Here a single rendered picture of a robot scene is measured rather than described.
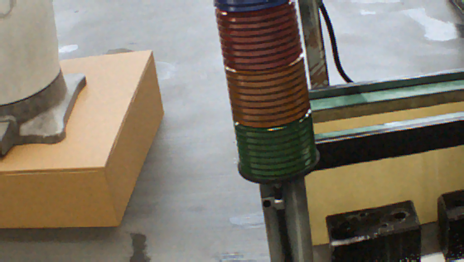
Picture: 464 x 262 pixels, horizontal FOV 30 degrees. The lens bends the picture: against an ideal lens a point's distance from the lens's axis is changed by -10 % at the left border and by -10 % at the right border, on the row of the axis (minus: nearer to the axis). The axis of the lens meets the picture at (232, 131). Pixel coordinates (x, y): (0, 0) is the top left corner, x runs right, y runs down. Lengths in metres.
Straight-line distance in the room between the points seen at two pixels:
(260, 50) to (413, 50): 0.90
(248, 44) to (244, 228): 0.47
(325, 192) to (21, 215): 0.41
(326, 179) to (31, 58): 0.42
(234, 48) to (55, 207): 0.55
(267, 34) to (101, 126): 0.57
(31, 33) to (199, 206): 0.31
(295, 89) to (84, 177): 0.49
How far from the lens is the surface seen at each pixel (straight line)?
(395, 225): 0.96
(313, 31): 1.24
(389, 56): 1.53
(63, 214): 1.18
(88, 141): 1.18
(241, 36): 0.67
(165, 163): 1.29
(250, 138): 0.71
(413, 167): 1.02
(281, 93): 0.69
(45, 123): 1.21
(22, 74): 1.19
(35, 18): 1.18
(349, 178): 1.02
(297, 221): 0.76
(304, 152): 0.71
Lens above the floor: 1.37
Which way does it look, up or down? 25 degrees down
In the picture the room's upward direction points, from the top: 10 degrees counter-clockwise
